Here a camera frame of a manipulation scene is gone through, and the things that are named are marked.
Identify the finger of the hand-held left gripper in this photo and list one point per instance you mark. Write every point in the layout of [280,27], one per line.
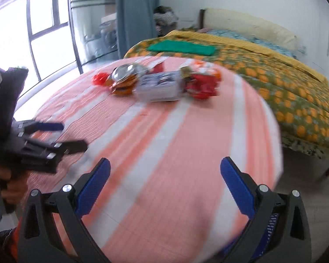
[50,126]
[74,146]

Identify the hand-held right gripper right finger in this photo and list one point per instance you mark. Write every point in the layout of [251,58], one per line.
[235,186]

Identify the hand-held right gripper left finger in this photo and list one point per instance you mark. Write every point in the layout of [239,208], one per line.
[94,186]

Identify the red snack packet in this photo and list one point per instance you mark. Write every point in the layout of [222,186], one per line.
[203,86]

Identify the person's left hand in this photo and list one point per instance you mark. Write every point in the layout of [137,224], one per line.
[16,186]

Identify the small red wrapper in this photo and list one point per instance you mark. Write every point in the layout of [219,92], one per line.
[100,78]

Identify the orange snack packet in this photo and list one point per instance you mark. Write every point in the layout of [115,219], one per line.
[123,89]

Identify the pink white striped tablecloth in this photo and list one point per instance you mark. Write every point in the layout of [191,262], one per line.
[167,148]

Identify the white blue carton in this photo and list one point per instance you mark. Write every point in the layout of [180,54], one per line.
[159,87]

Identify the green orange patterned quilt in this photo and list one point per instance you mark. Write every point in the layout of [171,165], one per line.
[277,87]

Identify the boxes behind glass door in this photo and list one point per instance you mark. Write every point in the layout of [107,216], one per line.
[109,30]

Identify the orange white packet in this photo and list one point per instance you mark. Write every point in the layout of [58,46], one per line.
[207,67]

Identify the blue curtain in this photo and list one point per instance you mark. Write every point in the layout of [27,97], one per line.
[137,16]

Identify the yellow blanket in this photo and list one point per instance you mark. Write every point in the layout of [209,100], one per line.
[235,42]

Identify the green folded cloth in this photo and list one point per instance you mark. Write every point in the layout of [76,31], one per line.
[181,48]

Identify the blue floral pillow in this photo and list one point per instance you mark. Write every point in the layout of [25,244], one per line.
[244,39]

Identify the pile of clothes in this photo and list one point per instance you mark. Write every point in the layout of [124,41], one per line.
[166,17]

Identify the cream headboard cushion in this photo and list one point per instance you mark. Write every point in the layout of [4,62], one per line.
[249,23]

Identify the black window frame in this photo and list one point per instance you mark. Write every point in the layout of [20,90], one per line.
[54,8]

